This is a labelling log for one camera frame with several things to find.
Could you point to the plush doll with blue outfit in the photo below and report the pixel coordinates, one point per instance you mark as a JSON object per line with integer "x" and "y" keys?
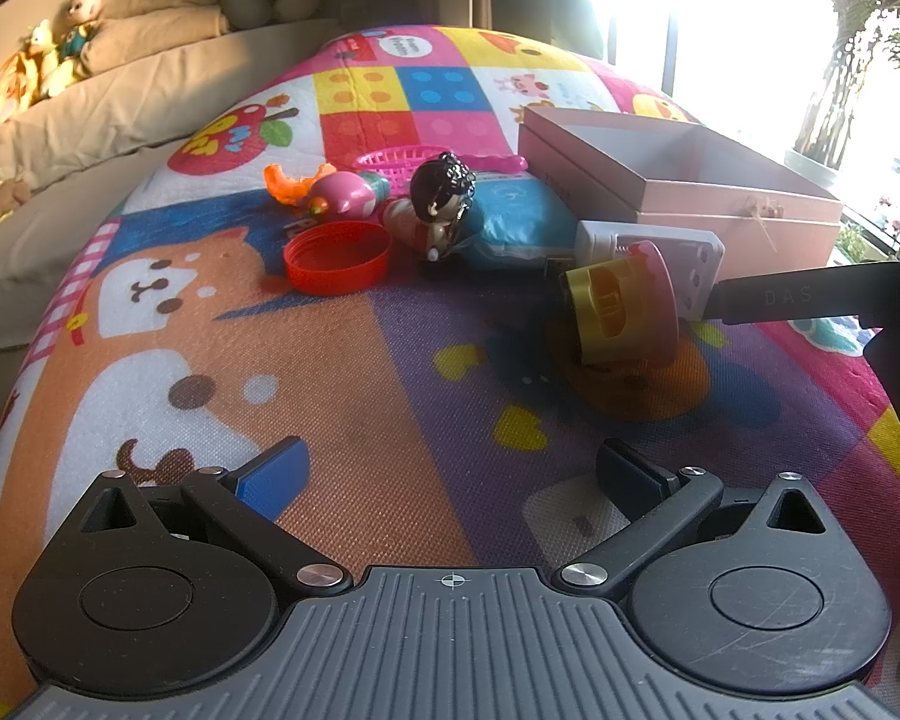
{"x": 82, "y": 22}

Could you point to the pink cardboard box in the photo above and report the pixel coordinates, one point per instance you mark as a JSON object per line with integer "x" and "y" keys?
{"x": 690, "y": 199}

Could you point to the pink toy net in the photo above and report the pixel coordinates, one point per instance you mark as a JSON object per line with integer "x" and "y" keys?
{"x": 394, "y": 161}

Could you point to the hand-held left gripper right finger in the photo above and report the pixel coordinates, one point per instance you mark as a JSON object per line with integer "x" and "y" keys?
{"x": 634, "y": 478}

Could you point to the red plastic lid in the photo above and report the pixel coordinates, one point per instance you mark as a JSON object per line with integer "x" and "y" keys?
{"x": 337, "y": 259}

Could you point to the colourful cartoon play mat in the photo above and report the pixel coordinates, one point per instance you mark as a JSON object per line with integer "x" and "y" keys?
{"x": 420, "y": 367}

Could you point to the white power adapter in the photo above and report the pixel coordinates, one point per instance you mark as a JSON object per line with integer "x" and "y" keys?
{"x": 694, "y": 259}

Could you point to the yellow duck plush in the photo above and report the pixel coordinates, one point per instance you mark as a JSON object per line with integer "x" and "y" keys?
{"x": 39, "y": 52}

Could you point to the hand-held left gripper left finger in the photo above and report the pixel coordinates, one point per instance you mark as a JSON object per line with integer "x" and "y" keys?
{"x": 270, "y": 478}

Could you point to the small brown plush toy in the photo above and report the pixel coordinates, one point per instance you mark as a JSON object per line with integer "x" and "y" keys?
{"x": 0, "y": 202}

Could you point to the orange peel-shaped toy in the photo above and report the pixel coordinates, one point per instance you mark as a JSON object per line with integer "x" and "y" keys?
{"x": 289, "y": 184}

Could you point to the green potted plant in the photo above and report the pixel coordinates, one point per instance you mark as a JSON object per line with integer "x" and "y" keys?
{"x": 847, "y": 75}

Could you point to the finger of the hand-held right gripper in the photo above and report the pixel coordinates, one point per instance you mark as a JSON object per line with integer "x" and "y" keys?
{"x": 787, "y": 298}

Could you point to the blue and white tissue packet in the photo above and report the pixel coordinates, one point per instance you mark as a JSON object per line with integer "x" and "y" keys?
{"x": 525, "y": 221}

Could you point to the black-haired doll figure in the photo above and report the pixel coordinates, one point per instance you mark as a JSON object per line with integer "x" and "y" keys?
{"x": 442, "y": 191}

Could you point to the beige sofa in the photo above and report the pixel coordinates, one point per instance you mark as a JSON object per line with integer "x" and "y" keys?
{"x": 60, "y": 240}

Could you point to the pink and yellow round toy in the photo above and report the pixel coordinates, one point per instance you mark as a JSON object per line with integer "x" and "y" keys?
{"x": 622, "y": 307}

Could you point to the glossy pink round toy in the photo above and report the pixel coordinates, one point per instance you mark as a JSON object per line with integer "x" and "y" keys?
{"x": 341, "y": 195}

